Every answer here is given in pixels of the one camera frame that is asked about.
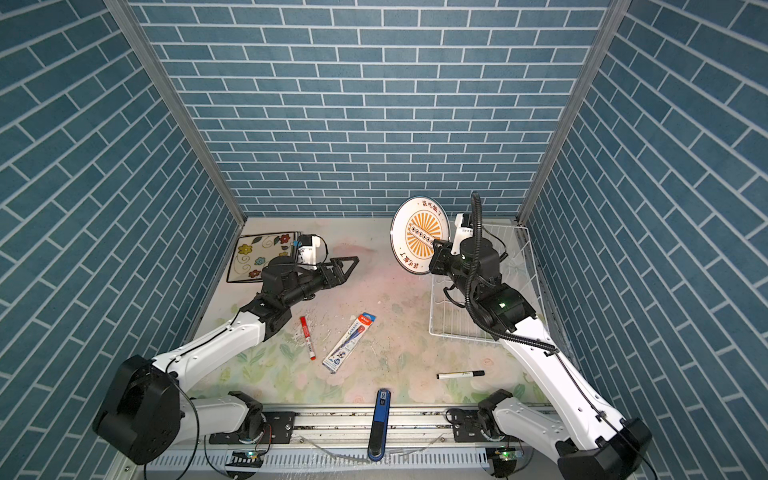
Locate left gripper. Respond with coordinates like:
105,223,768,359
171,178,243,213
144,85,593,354
280,257,358,310

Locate black square plate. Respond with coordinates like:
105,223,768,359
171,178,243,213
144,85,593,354
226,231,299,283

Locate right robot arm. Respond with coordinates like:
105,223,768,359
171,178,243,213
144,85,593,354
429,238,652,479

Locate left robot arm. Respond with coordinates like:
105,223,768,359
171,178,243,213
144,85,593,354
92,256,359,465

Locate red marker pen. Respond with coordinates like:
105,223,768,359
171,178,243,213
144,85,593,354
300,316,317,361

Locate pen package red blue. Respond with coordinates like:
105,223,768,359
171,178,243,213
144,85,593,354
322,312,376,374

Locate black white marker pen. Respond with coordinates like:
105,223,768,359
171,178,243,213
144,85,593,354
436,370,486,380

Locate blue black handheld device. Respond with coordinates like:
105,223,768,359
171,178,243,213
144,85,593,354
367,388,391,462

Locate left circuit board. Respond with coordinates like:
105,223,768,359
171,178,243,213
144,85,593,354
225,450,264,471

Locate circuit board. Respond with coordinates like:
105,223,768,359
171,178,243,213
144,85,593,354
490,447,524,463
225,450,264,471

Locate right circuit board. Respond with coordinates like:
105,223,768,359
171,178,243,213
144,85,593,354
490,447,524,463

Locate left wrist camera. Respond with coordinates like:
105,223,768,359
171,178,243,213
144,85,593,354
296,234,322,266

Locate white wire dish rack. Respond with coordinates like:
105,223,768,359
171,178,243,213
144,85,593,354
443,220,556,352

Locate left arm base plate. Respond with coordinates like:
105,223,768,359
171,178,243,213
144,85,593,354
208,411,297,446

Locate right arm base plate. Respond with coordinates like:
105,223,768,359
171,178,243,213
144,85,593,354
443,408,524,443

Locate aluminium rail frame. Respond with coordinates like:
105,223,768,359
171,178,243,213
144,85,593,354
113,403,637,480

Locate white cable duct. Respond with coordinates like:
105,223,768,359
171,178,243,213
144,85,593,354
147,447,490,473

